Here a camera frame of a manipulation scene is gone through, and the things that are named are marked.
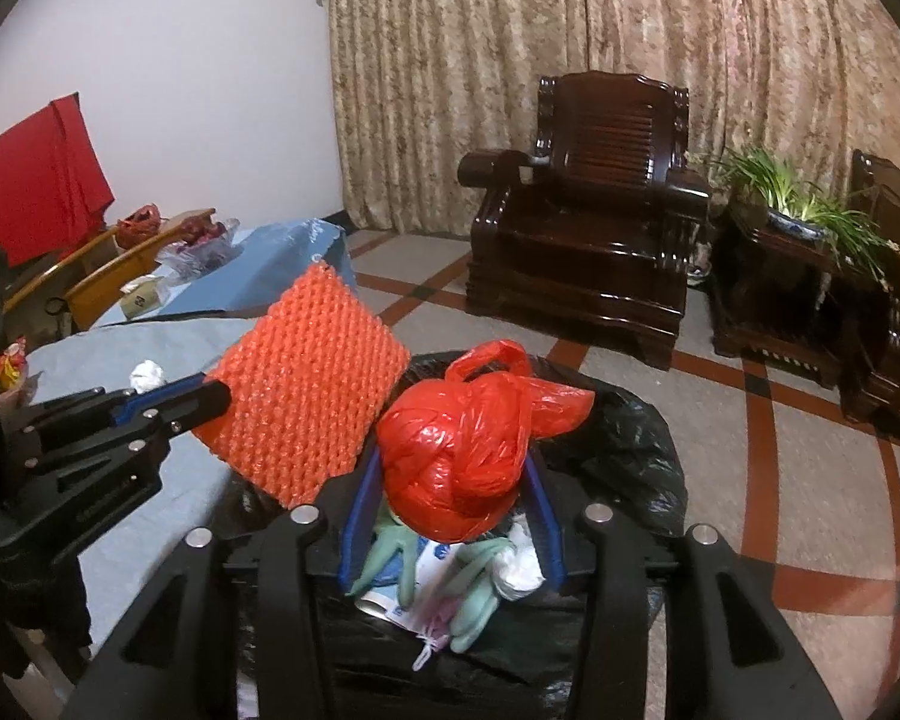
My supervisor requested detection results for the light wooden chair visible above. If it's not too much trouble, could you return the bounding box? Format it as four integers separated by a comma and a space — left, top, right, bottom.
64, 208, 217, 331
4, 227, 122, 314

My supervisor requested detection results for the green rubber glove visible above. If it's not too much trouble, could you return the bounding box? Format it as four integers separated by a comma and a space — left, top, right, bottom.
345, 508, 422, 601
442, 540, 512, 653

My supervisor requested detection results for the potted green plant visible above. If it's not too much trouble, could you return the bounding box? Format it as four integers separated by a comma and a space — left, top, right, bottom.
701, 146, 899, 287

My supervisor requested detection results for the bin with black liner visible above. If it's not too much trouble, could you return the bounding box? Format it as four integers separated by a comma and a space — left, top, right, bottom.
225, 349, 691, 720

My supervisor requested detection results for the tissue box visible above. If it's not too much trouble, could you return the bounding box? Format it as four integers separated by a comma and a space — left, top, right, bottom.
120, 277, 170, 318

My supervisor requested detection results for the low table with blue cloth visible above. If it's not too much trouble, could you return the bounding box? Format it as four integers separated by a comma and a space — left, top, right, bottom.
94, 219, 358, 329

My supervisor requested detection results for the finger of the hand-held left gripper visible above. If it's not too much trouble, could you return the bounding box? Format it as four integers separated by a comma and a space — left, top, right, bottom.
15, 386, 132, 436
34, 377, 233, 520

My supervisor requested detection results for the crumpled white tissue wad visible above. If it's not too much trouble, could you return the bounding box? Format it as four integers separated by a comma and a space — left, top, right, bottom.
129, 360, 168, 395

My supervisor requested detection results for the dark wooden side table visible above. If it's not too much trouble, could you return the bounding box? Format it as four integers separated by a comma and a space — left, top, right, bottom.
709, 199, 895, 392

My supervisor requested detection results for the small red bag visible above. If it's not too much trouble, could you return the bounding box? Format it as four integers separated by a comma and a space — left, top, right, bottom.
115, 204, 163, 249

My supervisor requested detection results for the dark wooden armchair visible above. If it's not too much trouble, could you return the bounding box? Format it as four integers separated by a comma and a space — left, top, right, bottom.
840, 150, 900, 460
457, 73, 715, 374

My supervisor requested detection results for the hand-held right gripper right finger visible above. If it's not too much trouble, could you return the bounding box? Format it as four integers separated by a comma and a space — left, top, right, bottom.
523, 457, 845, 720

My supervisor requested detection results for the snack packet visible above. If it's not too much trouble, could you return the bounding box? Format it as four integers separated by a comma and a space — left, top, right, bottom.
0, 341, 32, 395

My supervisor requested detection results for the beige patterned curtain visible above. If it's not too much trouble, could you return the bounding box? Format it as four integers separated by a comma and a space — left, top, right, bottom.
315, 0, 900, 245

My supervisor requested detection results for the orange foam net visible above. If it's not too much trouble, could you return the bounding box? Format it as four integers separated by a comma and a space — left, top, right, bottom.
193, 259, 412, 509

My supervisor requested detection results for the red cloth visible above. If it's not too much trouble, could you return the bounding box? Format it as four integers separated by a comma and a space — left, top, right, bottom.
0, 94, 116, 269

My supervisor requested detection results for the grey-blue tablecloth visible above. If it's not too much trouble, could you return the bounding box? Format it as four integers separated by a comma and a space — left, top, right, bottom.
0, 313, 362, 702

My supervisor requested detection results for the red plastic bag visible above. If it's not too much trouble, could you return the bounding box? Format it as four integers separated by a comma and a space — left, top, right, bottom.
375, 340, 595, 545

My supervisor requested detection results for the white plastic wrapper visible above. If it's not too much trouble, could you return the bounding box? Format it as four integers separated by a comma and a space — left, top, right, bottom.
356, 540, 467, 625

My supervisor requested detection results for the white tissue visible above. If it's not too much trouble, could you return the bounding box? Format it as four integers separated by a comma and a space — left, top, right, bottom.
495, 516, 548, 602

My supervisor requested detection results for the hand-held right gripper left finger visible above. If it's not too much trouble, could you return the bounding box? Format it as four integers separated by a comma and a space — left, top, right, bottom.
60, 457, 382, 720

